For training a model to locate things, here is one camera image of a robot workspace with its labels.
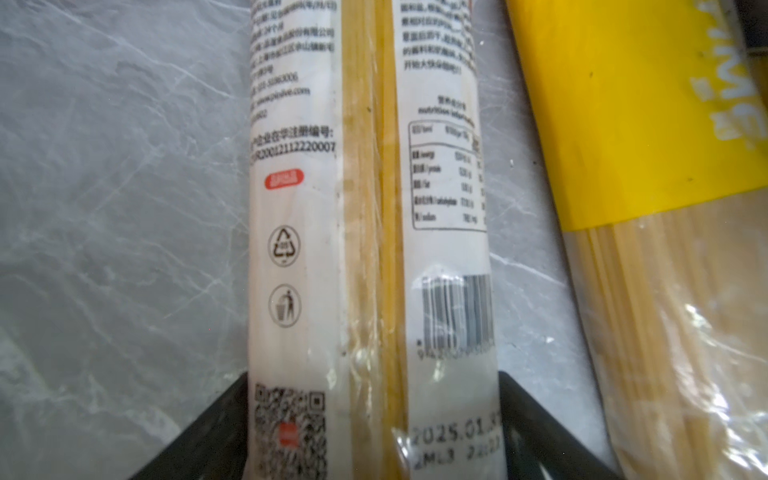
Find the yellow spaghetti bag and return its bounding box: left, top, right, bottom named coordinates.
left=508, top=1, right=767, bottom=479

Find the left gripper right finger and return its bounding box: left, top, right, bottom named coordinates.
left=499, top=371, right=622, bottom=480

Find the red white spaghetti bag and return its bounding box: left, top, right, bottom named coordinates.
left=247, top=1, right=507, bottom=479

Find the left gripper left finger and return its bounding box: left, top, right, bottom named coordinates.
left=131, top=374, right=248, bottom=480

